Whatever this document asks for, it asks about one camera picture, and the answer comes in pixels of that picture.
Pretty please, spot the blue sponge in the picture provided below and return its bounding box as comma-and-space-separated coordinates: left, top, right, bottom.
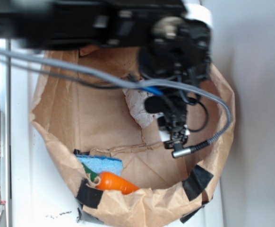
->
76, 155, 123, 176

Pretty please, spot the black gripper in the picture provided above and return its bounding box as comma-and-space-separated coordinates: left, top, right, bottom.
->
137, 17, 213, 114

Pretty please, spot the white plastic tray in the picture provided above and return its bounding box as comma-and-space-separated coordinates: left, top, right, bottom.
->
9, 0, 225, 227

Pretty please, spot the grey cable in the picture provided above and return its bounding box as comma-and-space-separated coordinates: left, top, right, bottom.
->
0, 46, 232, 159

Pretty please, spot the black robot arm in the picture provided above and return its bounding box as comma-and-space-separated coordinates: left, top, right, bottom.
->
0, 0, 211, 111

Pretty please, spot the brown paper bag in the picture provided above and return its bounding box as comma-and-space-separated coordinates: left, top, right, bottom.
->
29, 46, 236, 227

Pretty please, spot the white paper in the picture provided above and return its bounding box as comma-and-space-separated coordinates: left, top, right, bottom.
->
122, 88, 157, 129

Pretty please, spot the orange plastic carrot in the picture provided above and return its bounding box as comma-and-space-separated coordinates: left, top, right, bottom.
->
82, 163, 140, 196

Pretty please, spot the aluminium frame rail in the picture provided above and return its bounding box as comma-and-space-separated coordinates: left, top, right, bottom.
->
0, 56, 12, 227

